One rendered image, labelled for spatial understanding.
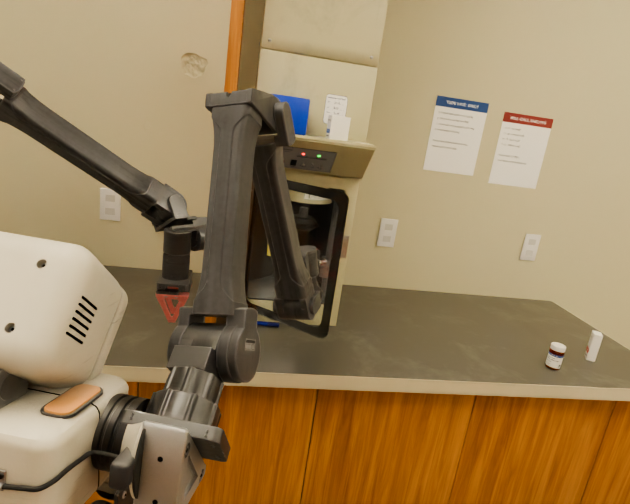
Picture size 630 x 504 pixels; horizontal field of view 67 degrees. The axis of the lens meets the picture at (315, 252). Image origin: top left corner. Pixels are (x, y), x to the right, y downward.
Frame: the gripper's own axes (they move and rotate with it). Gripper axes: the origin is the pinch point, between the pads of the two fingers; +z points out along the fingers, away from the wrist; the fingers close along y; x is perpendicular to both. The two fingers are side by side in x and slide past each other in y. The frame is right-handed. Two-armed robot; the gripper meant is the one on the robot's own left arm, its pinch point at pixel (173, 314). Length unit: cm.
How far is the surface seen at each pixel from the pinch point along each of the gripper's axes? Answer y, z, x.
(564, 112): 77, -61, -135
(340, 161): 26, -36, -38
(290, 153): 26, -36, -25
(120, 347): 12.5, 15.5, 13.6
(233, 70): 24, -54, -8
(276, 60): 33, -59, -19
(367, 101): 33, -52, -45
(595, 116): 77, -61, -148
